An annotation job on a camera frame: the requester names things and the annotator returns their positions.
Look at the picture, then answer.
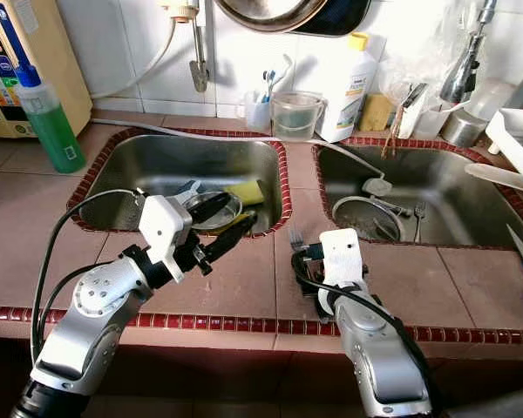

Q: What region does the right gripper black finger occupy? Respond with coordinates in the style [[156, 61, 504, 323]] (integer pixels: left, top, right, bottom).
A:
[[294, 261, 336, 316]]

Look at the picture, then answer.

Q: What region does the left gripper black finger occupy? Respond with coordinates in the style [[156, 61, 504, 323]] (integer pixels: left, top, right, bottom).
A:
[[187, 192, 232, 219], [200, 213, 255, 266]]

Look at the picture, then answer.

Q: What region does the yellow plastic bowl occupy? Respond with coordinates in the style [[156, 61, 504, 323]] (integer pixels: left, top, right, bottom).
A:
[[214, 213, 255, 236]]

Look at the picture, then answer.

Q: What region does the small steel bowl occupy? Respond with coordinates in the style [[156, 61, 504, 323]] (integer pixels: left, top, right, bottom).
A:
[[185, 190, 245, 233]]

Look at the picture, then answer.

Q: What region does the yellow green scouring sponge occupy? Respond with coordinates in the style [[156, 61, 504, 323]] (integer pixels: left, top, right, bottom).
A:
[[225, 180, 267, 207]]

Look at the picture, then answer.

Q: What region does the small white toothbrush cup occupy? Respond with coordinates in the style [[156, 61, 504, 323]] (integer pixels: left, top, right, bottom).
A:
[[240, 90, 273, 131]]

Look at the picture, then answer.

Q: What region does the dark red base cabinet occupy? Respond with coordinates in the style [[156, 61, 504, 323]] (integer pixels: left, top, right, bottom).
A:
[[0, 335, 523, 418]]

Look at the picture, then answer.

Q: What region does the clear plastic measuring jug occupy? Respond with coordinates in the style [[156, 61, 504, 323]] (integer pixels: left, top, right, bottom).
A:
[[270, 90, 328, 142]]

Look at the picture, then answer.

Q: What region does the blue toothbrush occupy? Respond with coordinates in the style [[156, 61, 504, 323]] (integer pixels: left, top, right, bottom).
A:
[[261, 70, 277, 104]]

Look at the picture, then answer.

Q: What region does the brown wooden utensil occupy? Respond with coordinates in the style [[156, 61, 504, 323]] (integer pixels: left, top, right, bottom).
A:
[[379, 109, 404, 159]]

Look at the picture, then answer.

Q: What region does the white toothbrush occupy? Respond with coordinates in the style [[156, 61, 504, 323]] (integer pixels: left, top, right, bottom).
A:
[[268, 54, 295, 98]]

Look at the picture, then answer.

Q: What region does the yellow sponge block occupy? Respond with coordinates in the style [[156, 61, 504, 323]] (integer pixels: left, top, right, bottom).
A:
[[357, 91, 396, 133]]

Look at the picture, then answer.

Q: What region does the white detergent bottle yellow cap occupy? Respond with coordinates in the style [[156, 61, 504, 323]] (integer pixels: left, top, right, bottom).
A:
[[318, 32, 380, 145]]

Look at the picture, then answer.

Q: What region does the green soap bottle blue cap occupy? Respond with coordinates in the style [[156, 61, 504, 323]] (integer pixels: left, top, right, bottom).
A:
[[13, 65, 86, 173]]

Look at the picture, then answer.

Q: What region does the white utensil container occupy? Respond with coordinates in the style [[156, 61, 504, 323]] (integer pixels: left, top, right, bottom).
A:
[[397, 100, 454, 140]]

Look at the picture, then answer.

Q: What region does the steel cup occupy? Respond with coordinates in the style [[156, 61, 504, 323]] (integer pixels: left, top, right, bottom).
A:
[[438, 104, 491, 147]]

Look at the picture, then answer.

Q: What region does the hanging steel pan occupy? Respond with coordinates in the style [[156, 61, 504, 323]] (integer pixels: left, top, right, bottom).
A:
[[214, 0, 328, 34]]

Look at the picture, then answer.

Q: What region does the beige water ioniser appliance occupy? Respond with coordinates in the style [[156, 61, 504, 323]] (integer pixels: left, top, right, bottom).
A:
[[0, 0, 92, 140]]

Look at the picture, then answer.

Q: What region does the hanging black pan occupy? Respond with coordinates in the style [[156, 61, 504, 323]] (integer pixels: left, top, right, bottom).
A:
[[292, 0, 373, 37]]

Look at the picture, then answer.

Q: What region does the clear plastic bag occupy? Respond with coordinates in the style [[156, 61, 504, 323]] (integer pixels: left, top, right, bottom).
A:
[[379, 9, 480, 105]]

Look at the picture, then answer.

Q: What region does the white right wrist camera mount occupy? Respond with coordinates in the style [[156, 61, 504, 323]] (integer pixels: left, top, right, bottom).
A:
[[320, 229, 364, 293]]

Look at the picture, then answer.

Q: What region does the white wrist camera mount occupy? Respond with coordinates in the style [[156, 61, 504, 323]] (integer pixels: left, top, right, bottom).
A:
[[320, 229, 364, 293], [139, 193, 194, 284]]

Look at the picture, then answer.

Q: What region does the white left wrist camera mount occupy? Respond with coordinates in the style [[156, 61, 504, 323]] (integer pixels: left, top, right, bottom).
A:
[[139, 193, 194, 284]]

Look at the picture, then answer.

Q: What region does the white wall hose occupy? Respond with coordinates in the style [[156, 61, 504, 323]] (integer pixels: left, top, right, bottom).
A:
[[92, 17, 177, 101]]

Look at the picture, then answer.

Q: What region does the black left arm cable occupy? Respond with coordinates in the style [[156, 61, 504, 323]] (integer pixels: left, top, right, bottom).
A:
[[31, 187, 149, 362]]

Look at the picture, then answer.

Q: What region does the black handled utensil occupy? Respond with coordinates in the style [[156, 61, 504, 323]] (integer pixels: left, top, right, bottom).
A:
[[401, 81, 430, 110]]

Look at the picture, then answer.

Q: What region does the white wall tap fitting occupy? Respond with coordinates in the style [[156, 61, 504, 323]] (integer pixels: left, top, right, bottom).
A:
[[161, 0, 201, 23]]

